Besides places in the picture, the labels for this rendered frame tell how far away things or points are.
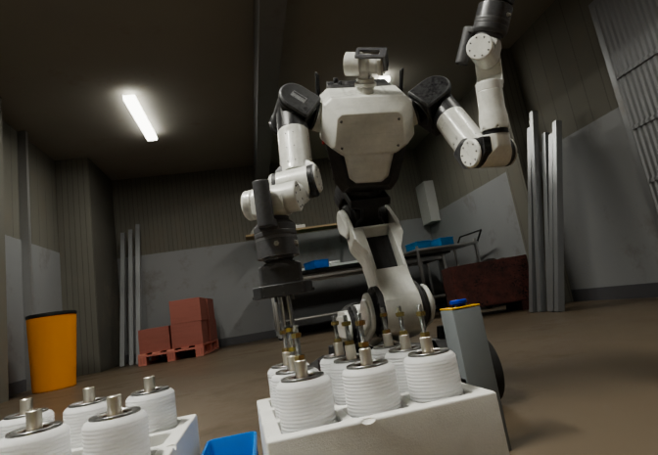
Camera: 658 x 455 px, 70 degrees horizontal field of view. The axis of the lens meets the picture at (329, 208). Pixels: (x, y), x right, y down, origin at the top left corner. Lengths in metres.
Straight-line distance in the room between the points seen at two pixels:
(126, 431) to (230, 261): 7.11
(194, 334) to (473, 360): 5.49
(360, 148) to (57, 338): 4.38
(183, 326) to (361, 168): 5.25
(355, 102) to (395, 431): 0.87
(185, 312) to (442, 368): 5.69
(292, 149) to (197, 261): 6.71
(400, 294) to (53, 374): 4.41
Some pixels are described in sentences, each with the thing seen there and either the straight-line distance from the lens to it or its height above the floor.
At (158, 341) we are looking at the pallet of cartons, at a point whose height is 0.27.
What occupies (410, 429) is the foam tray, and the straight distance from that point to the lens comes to 0.85.
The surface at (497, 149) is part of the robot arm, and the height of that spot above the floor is 0.68.
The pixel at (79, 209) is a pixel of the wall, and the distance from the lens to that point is 7.25.
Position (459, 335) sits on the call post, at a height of 0.25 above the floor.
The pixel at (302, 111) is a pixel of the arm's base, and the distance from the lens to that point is 1.36.
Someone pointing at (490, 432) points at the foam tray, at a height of 0.12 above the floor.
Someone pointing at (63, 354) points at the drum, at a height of 0.31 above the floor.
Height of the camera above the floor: 0.37
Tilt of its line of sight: 11 degrees up
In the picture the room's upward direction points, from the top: 9 degrees counter-clockwise
